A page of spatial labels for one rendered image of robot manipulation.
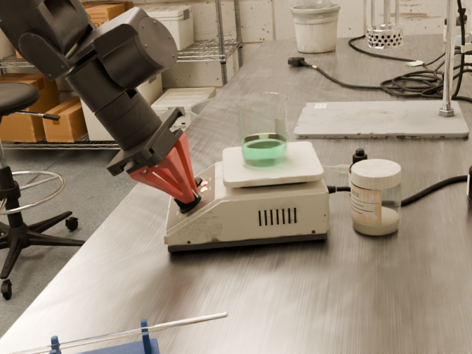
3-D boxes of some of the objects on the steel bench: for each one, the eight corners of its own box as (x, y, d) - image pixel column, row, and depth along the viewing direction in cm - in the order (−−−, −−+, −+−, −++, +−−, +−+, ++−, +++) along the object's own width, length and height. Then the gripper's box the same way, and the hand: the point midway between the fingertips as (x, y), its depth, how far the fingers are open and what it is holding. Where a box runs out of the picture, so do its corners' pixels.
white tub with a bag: (313, 43, 191) (311, -30, 183) (351, 47, 182) (350, -30, 174) (282, 52, 183) (278, -24, 175) (319, 56, 173) (317, -24, 165)
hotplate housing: (165, 256, 75) (156, 196, 72) (172, 209, 87) (165, 156, 84) (348, 241, 75) (348, 180, 72) (330, 196, 87) (329, 142, 84)
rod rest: (48, 391, 54) (40, 358, 53) (50, 366, 57) (43, 335, 56) (161, 368, 56) (156, 335, 54) (158, 345, 59) (153, 314, 58)
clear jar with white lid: (371, 211, 81) (371, 154, 78) (409, 225, 77) (411, 166, 74) (341, 227, 78) (340, 168, 75) (380, 243, 74) (381, 181, 71)
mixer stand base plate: (293, 138, 111) (292, 133, 110) (305, 107, 129) (305, 102, 128) (470, 138, 104) (470, 132, 104) (456, 104, 122) (457, 99, 122)
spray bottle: (456, 49, 167) (459, 9, 163) (451, 47, 171) (454, 8, 167) (470, 48, 167) (473, 8, 163) (465, 46, 171) (467, 6, 167)
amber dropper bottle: (373, 192, 87) (373, 145, 85) (367, 200, 85) (367, 152, 82) (352, 189, 88) (352, 143, 86) (346, 198, 86) (345, 150, 83)
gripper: (113, 90, 77) (187, 185, 82) (71, 131, 69) (156, 233, 74) (151, 66, 73) (226, 166, 78) (112, 107, 65) (198, 215, 70)
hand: (188, 194), depth 76 cm, fingers closed, pressing on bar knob
